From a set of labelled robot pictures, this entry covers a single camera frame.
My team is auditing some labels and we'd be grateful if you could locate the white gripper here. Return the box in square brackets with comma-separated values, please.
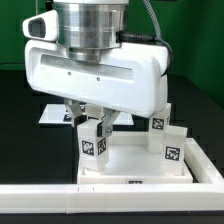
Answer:
[25, 40, 168, 138]

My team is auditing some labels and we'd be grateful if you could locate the white square table top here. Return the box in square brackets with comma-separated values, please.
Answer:
[77, 131, 193, 184]

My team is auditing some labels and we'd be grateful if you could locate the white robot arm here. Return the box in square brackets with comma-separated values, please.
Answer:
[22, 0, 171, 137]

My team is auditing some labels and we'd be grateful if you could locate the white base tag plate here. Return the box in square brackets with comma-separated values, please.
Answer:
[39, 104, 134, 125]

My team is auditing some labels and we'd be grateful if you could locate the white L-shaped obstacle fence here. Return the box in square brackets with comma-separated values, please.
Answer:
[0, 138, 224, 214]

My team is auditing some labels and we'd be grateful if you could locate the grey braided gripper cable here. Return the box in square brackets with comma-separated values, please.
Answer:
[117, 0, 175, 78]

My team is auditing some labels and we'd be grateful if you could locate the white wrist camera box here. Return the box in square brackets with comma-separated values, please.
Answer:
[22, 10, 59, 42]

